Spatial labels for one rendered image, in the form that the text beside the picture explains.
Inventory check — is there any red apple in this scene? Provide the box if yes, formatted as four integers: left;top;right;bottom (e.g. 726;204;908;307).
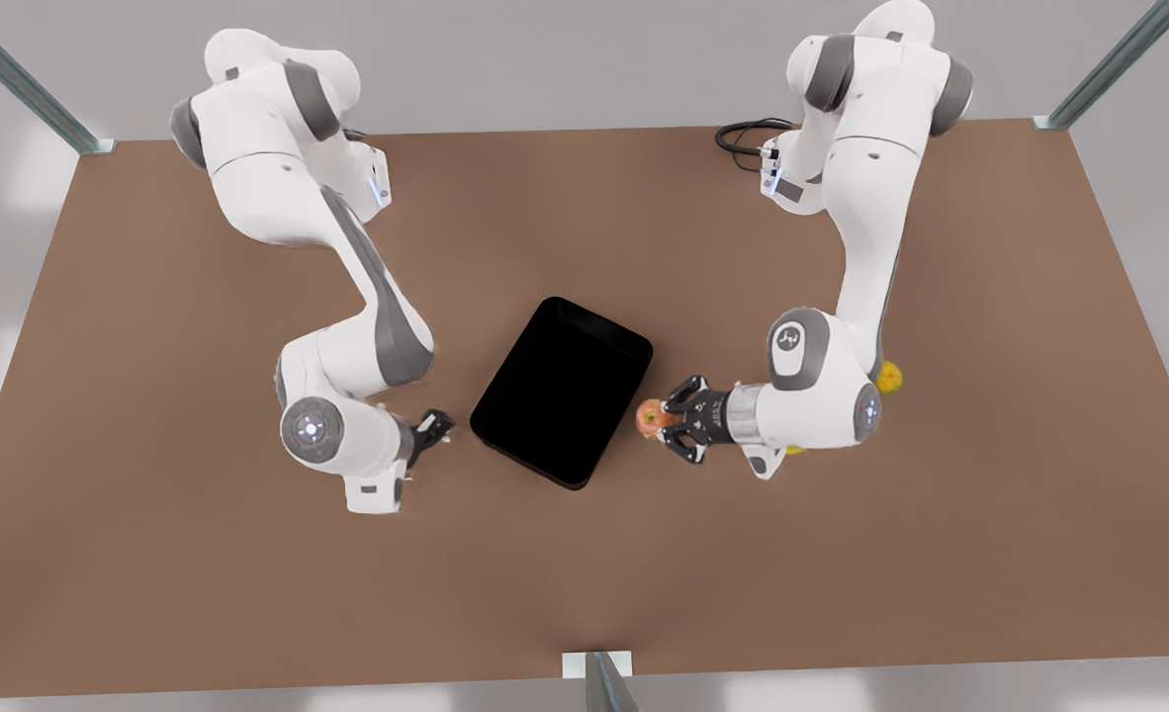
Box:
636;398;676;442

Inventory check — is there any black storage box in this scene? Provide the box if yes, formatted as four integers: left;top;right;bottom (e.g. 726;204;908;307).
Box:
469;296;655;491

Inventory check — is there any yellow fruit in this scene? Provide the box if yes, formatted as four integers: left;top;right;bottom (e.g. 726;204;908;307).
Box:
785;360;905;457

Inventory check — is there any silver frame post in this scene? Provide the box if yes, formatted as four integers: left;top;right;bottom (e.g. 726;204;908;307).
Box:
0;4;117;157
1032;0;1169;133
561;650;639;712

